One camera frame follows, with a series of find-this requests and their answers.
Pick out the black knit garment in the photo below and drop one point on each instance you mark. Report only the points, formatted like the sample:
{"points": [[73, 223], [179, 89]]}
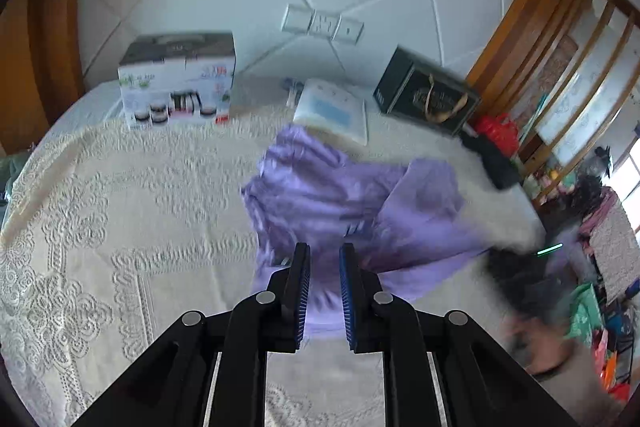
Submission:
{"points": [[500, 170]]}

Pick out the purple t-shirt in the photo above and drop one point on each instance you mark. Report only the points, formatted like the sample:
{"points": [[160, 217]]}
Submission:
{"points": [[405, 222]]}

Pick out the white flat paper box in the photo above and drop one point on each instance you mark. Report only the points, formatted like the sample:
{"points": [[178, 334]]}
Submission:
{"points": [[324, 106]]}

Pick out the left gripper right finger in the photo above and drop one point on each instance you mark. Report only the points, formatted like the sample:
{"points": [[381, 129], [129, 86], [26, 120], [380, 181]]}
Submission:
{"points": [[438, 371]]}

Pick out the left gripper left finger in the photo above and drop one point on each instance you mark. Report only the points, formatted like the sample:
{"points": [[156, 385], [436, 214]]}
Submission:
{"points": [[211, 371]]}

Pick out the dark gift bag gold handle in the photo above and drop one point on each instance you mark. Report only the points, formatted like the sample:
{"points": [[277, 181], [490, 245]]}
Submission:
{"points": [[416, 89]]}

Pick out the red plastic bag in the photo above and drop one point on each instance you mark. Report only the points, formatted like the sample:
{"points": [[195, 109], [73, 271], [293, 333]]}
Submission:
{"points": [[500, 130]]}

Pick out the white wall socket panel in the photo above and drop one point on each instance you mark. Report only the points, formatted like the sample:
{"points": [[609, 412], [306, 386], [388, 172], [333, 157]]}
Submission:
{"points": [[300, 20]]}

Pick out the white cookware set box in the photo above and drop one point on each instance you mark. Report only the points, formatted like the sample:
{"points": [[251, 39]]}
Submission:
{"points": [[177, 79]]}

